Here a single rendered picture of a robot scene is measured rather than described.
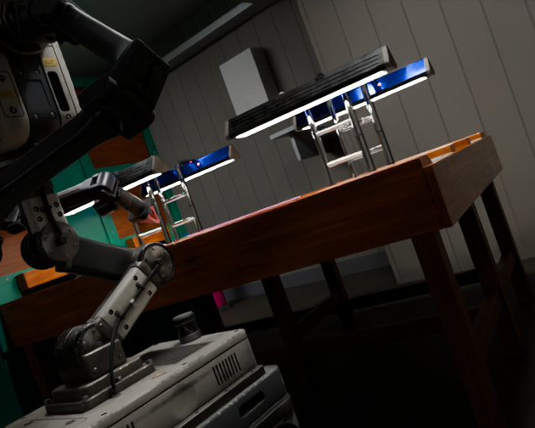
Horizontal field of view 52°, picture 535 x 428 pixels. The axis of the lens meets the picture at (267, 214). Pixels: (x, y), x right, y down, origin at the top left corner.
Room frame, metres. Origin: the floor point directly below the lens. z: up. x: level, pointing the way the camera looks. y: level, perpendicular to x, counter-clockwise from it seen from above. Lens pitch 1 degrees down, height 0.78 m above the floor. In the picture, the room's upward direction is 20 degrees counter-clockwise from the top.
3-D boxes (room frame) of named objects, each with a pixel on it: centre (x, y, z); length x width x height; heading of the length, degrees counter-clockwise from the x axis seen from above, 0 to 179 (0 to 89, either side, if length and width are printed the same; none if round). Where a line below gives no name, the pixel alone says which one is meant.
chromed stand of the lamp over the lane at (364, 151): (1.88, -0.28, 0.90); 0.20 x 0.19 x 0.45; 60
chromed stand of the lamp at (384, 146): (2.22, -0.49, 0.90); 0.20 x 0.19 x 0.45; 60
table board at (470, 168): (1.86, -0.71, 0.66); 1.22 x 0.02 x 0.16; 150
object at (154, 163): (2.30, 0.60, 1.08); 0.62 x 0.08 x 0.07; 60
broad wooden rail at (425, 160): (1.85, 0.36, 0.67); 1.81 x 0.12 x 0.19; 60
